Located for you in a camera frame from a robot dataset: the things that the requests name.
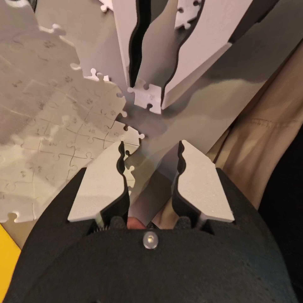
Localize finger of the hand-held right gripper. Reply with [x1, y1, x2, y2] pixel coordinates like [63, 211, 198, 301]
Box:
[161, 0, 255, 110]
[111, 0, 171, 88]

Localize dark cloth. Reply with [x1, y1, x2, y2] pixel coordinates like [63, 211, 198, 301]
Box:
[258, 131, 303, 303]

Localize yellow plastic box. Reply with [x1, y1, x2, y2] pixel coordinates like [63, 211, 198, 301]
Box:
[0, 224, 22, 303]

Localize white puzzle piece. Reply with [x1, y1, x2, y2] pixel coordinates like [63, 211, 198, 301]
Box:
[127, 79, 164, 114]
[175, 0, 202, 30]
[98, 0, 114, 13]

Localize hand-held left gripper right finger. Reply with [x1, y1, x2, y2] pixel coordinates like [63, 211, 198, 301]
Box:
[172, 140, 235, 228]

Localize partly built white puzzle ball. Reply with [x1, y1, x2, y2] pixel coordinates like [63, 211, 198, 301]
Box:
[0, 0, 145, 223]

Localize beige trousers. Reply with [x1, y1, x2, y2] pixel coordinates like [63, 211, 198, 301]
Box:
[208, 43, 303, 213]

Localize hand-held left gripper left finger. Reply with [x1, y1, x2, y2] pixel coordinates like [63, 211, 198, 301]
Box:
[67, 141, 131, 228]

